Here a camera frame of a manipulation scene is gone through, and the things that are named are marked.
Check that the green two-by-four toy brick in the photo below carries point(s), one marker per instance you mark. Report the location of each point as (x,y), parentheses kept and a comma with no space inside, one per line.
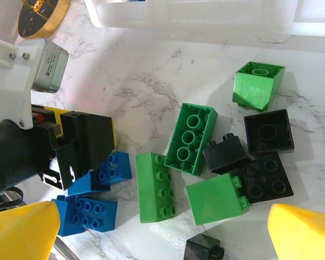
(207,135)
(149,189)

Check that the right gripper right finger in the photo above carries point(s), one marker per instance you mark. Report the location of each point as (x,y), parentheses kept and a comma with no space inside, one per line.
(306,235)

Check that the black two-by-two toy brick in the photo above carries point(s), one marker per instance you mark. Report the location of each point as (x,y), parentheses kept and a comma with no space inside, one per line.
(268,178)
(268,132)

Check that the blue two-by-two toy brick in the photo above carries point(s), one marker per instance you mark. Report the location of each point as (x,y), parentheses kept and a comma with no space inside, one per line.
(119,168)

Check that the green tall two-by-two brick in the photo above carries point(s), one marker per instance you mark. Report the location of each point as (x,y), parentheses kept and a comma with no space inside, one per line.
(214,200)

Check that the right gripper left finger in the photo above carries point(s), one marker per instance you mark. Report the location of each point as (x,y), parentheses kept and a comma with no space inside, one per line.
(21,233)

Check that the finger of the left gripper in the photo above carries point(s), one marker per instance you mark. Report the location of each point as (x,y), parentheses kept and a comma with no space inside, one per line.
(57,122)
(89,140)

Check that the white divided plastic container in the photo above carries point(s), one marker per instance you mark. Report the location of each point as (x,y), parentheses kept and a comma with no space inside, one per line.
(178,13)

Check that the green sloped toy brick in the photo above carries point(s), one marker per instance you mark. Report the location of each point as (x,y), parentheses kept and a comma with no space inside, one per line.
(252,86)

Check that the blue two-by-three toy brick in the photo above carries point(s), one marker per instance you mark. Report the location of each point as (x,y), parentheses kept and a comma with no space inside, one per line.
(97,216)

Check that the black small toy brick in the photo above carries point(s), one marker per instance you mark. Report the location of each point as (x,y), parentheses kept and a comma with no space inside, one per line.
(200,247)
(224,157)

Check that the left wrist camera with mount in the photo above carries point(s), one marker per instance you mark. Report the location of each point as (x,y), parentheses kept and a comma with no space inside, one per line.
(13,81)

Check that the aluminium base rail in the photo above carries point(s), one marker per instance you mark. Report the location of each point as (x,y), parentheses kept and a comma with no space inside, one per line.
(65,250)

